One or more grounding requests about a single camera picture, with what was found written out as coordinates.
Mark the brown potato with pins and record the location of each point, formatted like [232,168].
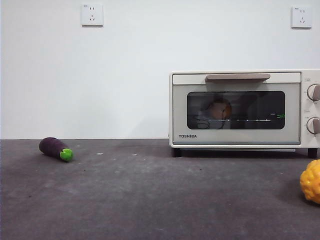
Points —
[220,110]

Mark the white Toshiba toaster oven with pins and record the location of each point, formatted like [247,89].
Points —
[306,110]

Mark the beige oven knob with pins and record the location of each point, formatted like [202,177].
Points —
[313,92]
[312,125]

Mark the purple toy eggplant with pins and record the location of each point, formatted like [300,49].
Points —
[51,146]

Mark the bumpy yellow toy vegetable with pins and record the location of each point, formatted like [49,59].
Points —
[311,182]

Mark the white wall socket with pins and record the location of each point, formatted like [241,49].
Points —
[301,17]
[92,15]

